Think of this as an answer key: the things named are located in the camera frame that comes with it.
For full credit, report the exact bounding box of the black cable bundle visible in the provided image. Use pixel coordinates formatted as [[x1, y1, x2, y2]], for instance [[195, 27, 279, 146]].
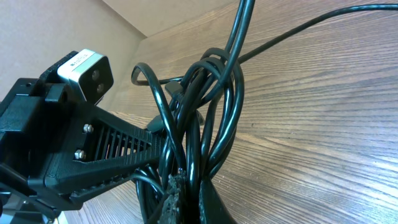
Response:
[[130, 0, 398, 224]]

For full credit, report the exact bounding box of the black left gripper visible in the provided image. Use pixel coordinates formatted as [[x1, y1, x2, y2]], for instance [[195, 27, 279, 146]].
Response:
[[1, 52, 164, 223]]

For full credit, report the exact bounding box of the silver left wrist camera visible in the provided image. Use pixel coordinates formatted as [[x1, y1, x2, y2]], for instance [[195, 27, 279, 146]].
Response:
[[57, 49, 114, 105]]

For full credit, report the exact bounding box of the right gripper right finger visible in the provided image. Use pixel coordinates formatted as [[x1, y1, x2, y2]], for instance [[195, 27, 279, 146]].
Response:
[[198, 179, 237, 224]]

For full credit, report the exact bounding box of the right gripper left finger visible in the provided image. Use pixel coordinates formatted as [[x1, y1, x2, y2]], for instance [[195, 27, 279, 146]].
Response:
[[149, 174, 186, 224]]

